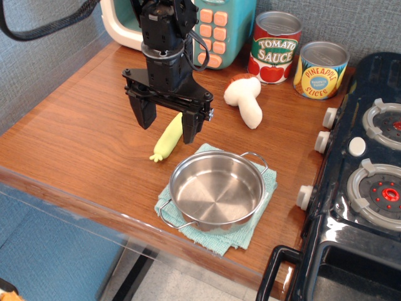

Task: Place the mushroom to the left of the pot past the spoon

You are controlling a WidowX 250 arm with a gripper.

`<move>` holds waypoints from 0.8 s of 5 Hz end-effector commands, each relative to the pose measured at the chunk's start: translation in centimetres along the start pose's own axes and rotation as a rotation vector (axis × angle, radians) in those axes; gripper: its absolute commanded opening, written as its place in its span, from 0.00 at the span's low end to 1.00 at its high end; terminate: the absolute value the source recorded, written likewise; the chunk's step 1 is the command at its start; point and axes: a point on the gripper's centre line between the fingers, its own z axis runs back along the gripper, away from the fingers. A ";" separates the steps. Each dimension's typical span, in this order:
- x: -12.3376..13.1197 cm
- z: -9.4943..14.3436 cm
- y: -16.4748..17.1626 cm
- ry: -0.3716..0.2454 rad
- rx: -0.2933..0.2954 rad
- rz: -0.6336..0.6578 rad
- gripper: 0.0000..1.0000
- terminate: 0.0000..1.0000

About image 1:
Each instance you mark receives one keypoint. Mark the white plush mushroom brown cap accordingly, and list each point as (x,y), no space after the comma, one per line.
(242,91)

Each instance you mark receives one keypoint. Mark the spoon with green handle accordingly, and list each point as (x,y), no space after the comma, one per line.
(168,140)

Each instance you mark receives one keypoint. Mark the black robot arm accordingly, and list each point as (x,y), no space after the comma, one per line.
(168,36)

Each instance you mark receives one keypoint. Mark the light teal cloth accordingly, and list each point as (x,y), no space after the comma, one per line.
(219,243)

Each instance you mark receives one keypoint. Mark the pineapple slices can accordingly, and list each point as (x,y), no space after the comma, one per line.
(320,70)

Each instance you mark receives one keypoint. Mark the black toy stove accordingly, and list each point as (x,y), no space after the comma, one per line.
(351,234)

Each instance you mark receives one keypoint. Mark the orange object at corner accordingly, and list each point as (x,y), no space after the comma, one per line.
(9,292)

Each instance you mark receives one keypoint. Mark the teal toy microwave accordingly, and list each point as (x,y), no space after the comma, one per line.
(225,26)

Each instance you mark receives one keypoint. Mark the tomato sauce can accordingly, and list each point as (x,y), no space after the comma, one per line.
(275,40)

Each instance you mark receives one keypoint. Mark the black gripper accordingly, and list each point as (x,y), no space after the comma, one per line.
(168,81)

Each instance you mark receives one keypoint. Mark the stainless steel pot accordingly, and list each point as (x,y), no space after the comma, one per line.
(214,191)

